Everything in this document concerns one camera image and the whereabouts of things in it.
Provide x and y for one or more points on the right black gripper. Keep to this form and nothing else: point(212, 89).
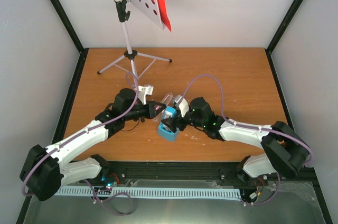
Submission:
point(174, 126)

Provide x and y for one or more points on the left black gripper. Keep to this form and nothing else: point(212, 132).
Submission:
point(151, 109)

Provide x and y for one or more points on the clear plastic metronome cover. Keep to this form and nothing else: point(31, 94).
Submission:
point(166, 100)

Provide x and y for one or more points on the blue metronome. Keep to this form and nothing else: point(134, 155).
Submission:
point(164, 131)

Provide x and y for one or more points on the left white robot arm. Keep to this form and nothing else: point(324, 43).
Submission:
point(47, 169)

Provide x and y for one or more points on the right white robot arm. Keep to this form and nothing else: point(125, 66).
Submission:
point(285, 152)

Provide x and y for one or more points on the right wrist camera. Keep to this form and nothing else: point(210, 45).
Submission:
point(181, 104)

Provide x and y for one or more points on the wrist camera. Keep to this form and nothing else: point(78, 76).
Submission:
point(144, 91)
point(181, 104)

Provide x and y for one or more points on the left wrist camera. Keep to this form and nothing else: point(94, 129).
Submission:
point(144, 91)

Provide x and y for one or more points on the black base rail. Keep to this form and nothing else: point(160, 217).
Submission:
point(224, 173)

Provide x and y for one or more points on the light blue slotted cable duct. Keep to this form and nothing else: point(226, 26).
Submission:
point(171, 193)

